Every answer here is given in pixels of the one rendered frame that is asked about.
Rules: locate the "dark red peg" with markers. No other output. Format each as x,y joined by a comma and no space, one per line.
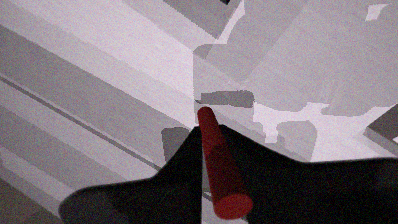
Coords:
230,197

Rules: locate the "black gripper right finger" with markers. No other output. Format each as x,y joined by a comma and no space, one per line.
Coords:
283,190

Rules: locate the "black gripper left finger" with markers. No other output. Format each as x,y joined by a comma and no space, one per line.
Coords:
172,196

